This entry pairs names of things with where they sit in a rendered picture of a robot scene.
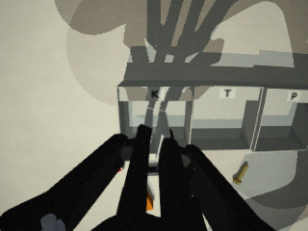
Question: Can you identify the black battery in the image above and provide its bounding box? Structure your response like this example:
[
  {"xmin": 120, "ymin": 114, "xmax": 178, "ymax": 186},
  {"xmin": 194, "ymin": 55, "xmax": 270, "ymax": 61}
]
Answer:
[{"xmin": 148, "ymin": 167, "xmax": 158, "ymax": 176}]

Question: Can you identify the gold bolt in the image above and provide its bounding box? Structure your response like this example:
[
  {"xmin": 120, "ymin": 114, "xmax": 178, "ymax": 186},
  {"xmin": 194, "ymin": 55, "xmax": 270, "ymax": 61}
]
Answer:
[{"xmin": 233, "ymin": 164, "xmax": 249, "ymax": 185}]

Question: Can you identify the grey three-compartment bin rack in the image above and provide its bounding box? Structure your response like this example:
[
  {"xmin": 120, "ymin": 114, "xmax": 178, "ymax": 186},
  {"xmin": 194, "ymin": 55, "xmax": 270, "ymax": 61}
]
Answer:
[{"xmin": 116, "ymin": 80, "xmax": 308, "ymax": 155}]

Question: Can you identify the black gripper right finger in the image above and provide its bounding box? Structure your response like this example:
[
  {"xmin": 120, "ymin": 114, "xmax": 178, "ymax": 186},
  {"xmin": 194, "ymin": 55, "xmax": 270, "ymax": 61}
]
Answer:
[{"xmin": 156, "ymin": 111, "xmax": 276, "ymax": 231}]

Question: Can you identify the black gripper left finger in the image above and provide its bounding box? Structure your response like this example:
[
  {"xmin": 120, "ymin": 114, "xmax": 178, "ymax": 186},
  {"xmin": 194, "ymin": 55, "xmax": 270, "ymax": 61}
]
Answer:
[{"xmin": 0, "ymin": 109, "xmax": 153, "ymax": 231}]

